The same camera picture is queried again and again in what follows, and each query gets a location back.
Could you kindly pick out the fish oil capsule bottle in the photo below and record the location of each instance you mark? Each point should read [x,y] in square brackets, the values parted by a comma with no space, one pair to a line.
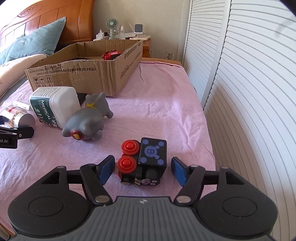
[18,118]

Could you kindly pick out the green desk fan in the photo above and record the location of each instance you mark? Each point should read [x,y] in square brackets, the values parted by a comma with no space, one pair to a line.
[112,24]

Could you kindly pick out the clear pen refill box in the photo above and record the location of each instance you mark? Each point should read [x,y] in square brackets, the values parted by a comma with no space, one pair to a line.
[21,105]

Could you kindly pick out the wall power outlet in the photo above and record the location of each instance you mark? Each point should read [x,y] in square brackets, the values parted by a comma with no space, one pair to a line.
[169,55]

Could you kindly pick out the brown cardboard box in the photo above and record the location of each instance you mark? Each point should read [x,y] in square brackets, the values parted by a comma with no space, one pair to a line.
[81,66]

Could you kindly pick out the blue pillow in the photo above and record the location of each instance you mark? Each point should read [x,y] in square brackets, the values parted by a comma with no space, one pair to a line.
[44,40]

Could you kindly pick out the black toy train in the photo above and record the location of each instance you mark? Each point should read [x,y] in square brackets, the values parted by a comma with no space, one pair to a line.
[142,162]

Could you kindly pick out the white power strip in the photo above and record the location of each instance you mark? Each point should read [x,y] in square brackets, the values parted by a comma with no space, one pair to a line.
[101,36]

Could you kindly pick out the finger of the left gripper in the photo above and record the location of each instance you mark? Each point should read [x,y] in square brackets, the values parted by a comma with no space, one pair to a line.
[23,133]
[3,119]

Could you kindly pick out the grey elephant toy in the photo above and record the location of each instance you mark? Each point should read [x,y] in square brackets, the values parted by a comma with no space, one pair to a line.
[87,123]

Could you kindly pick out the white smart display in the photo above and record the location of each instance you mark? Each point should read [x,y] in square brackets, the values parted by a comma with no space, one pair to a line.
[138,29]

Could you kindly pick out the white router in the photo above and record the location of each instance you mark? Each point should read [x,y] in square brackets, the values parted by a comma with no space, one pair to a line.
[127,35]

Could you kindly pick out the wooden nightstand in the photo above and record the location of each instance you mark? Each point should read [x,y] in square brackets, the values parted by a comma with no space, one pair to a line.
[146,43]

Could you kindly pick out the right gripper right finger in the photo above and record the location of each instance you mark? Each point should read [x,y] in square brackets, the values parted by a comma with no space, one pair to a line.
[190,178]

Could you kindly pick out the small spray bottle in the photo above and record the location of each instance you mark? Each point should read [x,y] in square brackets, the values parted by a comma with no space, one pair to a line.
[122,33]

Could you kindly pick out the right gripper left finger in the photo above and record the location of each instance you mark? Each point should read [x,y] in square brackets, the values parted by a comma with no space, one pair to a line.
[94,177]

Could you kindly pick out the red toy fire truck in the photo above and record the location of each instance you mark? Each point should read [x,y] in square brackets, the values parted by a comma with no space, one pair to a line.
[111,55]

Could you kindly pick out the white louvered closet door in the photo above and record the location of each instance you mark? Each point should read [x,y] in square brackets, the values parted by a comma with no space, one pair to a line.
[240,58]

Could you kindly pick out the white medical bottle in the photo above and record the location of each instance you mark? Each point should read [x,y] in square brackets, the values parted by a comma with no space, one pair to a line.
[54,105]

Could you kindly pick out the pink cloth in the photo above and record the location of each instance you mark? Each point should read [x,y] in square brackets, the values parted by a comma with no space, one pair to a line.
[158,101]

